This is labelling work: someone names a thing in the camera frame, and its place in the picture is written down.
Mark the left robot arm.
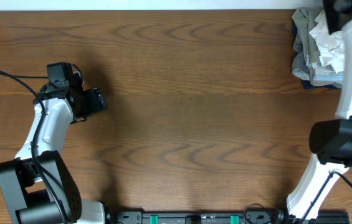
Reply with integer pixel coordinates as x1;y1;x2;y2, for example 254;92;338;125
0;62;107;224

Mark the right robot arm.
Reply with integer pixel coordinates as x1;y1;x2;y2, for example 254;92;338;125
272;1;352;223

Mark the beige folded garment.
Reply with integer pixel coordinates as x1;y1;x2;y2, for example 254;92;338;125
292;7;343;88

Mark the light blue striped garment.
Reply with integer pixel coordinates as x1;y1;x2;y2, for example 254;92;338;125
306;55;344;83

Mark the white crumpled garment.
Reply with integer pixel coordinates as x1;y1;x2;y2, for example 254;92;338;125
309;11;345;73

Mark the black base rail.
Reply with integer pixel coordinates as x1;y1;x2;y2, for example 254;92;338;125
110;210;350;224

